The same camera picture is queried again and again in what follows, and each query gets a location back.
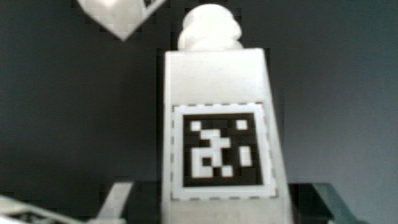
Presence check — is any white leg centre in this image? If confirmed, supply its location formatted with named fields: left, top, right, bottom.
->
left=77, top=0, right=167, bottom=41

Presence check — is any tag marker sheet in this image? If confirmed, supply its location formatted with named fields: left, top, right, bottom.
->
left=0, top=195, right=86, bottom=224

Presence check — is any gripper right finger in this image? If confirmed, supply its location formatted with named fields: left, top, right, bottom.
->
left=290, top=183, right=356, bottom=224

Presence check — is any white table leg with tag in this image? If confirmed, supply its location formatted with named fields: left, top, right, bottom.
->
left=162, top=4, right=293, bottom=224

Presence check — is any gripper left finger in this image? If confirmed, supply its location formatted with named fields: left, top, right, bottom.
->
left=87, top=181, right=160, bottom=224

